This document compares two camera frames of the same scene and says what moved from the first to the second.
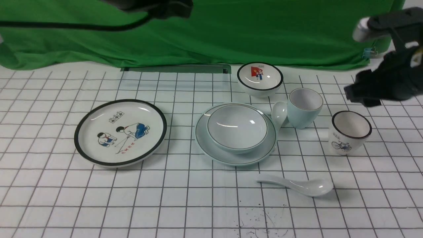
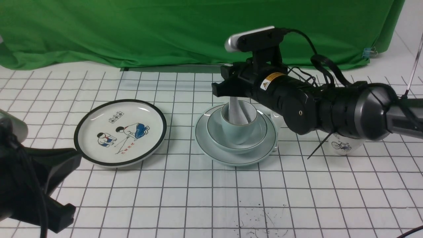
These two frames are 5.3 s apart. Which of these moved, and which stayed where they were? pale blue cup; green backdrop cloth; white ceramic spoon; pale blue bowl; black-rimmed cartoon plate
Moved: white ceramic spoon; pale blue cup
Stayed: green backdrop cloth; pale blue bowl; black-rimmed cartoon plate
